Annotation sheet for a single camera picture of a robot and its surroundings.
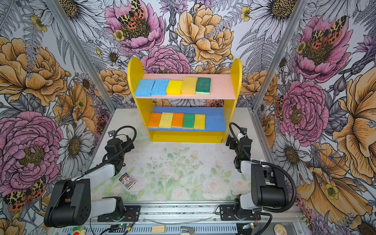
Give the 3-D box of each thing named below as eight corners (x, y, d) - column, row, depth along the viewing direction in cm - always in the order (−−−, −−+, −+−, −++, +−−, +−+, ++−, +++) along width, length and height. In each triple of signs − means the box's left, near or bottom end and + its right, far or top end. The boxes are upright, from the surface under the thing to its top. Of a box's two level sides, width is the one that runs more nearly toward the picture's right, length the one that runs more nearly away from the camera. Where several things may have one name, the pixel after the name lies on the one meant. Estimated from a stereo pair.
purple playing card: (118, 181, 87) (117, 179, 85) (127, 173, 90) (125, 171, 88) (128, 190, 83) (126, 189, 82) (136, 181, 87) (135, 180, 85)
